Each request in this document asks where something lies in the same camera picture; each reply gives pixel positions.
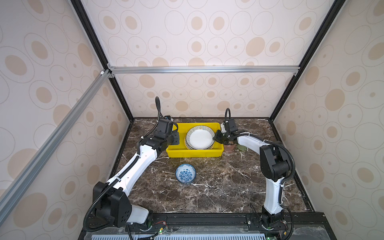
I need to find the white black-striped-rim plate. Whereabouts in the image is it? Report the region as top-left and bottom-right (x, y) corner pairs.
(185, 125), (215, 150)

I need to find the blue floral ceramic bowl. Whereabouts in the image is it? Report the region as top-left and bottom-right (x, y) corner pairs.
(175, 164), (197, 185)

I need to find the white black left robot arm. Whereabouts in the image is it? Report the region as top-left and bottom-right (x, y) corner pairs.
(83, 116), (180, 232)

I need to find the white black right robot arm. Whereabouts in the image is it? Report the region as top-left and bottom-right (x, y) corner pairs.
(214, 118), (296, 228)

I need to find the yellow plastic bin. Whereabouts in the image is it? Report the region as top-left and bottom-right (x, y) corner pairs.
(166, 123), (224, 158)

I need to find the pink translucent cup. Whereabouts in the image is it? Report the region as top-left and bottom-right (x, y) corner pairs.
(224, 144), (237, 153)

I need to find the green translucent cup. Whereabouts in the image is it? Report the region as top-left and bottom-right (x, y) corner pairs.
(237, 145), (248, 152)

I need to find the horizontal aluminium frame bar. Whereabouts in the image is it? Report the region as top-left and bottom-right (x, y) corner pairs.
(110, 65), (300, 74)

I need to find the diagonal aluminium frame bar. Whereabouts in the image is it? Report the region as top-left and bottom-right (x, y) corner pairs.
(1, 69), (112, 225)

